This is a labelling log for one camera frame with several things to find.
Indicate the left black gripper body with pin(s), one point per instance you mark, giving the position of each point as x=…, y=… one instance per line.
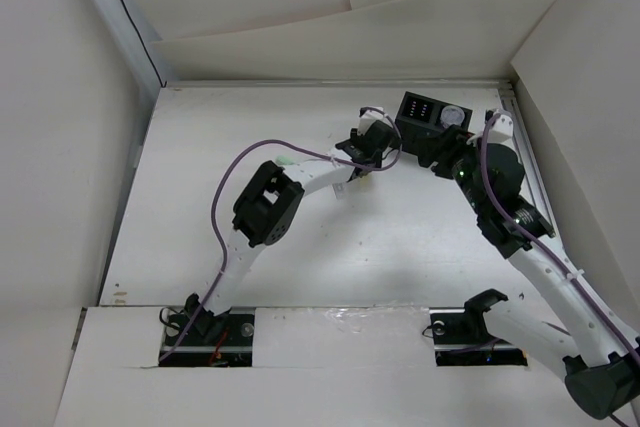
x=354, y=135

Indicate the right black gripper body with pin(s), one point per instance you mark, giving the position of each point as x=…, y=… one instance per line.
x=460, y=161

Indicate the clear jar of paper clips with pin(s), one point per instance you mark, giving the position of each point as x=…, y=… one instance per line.
x=452, y=115

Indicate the orange highlighter pen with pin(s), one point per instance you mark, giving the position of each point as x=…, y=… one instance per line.
x=340, y=190

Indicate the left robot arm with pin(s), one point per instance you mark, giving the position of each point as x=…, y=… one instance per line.
x=266, y=207

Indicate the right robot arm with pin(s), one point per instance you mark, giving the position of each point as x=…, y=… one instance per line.
x=594, y=353

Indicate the black two-compartment organizer box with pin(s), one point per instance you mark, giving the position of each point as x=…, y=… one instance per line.
x=418, y=118

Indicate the green highlighter pen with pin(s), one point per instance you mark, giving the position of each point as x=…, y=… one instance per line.
x=286, y=162

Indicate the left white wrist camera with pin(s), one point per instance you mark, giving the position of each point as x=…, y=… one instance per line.
x=368, y=116

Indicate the aluminium rail right side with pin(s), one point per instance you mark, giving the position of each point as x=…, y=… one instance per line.
x=534, y=186

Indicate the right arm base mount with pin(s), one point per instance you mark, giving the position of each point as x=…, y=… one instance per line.
x=461, y=339

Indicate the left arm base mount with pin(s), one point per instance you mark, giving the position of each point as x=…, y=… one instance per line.
x=228, y=344

